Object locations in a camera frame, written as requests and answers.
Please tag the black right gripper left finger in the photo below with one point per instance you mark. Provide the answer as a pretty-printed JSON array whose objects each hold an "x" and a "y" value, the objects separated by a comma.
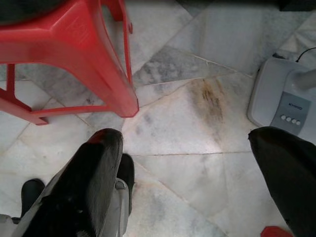
[{"x": 79, "y": 185}]

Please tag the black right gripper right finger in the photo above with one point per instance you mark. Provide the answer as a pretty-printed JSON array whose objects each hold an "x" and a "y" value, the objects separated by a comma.
[{"x": 291, "y": 172}]

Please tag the black robot left foot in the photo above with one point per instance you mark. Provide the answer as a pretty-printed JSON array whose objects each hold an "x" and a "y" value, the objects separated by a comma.
[{"x": 32, "y": 195}]

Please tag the black robot foot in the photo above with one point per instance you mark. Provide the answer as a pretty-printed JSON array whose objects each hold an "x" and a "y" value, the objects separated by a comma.
[
  {"x": 126, "y": 170},
  {"x": 32, "y": 195}
]

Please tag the black robot right foot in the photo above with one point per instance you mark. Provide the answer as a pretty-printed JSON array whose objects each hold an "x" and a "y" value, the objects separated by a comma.
[{"x": 126, "y": 170}]

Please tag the grey standing fan base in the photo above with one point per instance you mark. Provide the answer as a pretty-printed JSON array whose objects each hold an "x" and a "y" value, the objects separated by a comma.
[{"x": 271, "y": 93}]

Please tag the red plastic stool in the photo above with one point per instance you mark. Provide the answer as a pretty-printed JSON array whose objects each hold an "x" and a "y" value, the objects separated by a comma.
[{"x": 74, "y": 49}]

